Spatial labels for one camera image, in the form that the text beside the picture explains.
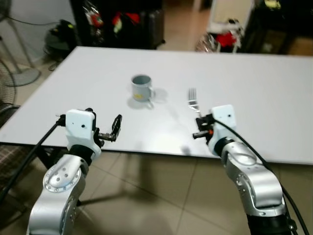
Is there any silver metal fork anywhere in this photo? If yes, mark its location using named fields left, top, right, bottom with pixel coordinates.
left=188, top=88, right=201, bottom=117

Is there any grey ceramic mug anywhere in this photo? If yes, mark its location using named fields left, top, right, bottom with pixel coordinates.
left=131, top=74, right=156, bottom=103

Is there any black table leg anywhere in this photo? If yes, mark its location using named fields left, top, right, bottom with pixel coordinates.
left=34, top=146, right=67, bottom=169

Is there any grey standing fan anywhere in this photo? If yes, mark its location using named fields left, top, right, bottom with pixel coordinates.
left=0, top=10, right=43, bottom=88

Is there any black backpack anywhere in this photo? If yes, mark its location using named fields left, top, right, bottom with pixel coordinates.
left=45, top=19, right=80, bottom=62

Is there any red cloth bundle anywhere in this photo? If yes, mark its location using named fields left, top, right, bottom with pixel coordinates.
left=215, top=31, right=241, bottom=48

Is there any red bag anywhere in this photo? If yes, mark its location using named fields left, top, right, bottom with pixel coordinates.
left=112, top=12, right=143, bottom=35

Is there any black shelf cabinet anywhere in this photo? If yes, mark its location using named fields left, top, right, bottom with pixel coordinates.
left=70, top=0, right=165, bottom=50

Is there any white board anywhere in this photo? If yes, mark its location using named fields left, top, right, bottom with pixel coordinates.
left=207, top=0, right=256, bottom=35

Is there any dark desk furniture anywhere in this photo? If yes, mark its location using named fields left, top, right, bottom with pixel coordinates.
left=242, top=0, right=313, bottom=55

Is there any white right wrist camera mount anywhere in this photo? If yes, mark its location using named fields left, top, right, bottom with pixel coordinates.
left=207, top=104, right=238, bottom=157

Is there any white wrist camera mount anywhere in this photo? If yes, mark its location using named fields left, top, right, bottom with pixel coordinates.
left=65, top=109, right=102, bottom=160
left=207, top=104, right=238, bottom=157

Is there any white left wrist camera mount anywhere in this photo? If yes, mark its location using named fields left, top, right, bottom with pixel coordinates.
left=65, top=109, right=102, bottom=160

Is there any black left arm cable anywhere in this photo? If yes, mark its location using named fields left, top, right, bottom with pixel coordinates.
left=0, top=117, right=67, bottom=202

